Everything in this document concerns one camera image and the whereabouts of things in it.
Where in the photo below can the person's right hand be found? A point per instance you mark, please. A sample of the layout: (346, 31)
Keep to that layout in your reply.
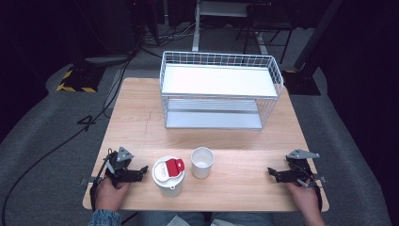
(307, 199)

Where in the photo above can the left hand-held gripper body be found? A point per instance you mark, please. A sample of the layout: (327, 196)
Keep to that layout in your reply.
(118, 164)

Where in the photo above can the person's legs in jeans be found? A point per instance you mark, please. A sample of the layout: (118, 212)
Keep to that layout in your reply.
(251, 219)

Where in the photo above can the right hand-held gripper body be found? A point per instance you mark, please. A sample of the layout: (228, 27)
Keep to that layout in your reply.
(299, 169)

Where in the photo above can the white cup with red lid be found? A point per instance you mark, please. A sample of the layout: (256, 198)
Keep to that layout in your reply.
(166, 175)

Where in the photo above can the white metal desk frame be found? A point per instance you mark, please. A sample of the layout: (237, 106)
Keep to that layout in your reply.
(196, 28)

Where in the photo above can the person's left hand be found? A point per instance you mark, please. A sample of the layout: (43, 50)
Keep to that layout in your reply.
(109, 196)

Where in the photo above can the small white cup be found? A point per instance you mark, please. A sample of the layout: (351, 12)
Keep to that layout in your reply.
(202, 164)

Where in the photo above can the black slanted stand with base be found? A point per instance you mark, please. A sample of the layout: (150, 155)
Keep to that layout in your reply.
(306, 80)

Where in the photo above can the black chair frame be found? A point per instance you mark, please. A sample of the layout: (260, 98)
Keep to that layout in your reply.
(269, 23)

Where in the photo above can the yellow black striped stand base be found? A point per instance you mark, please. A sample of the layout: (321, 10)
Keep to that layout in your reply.
(80, 80)

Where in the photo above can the grey tape strip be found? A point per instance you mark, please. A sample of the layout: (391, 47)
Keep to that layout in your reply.
(321, 179)
(86, 181)

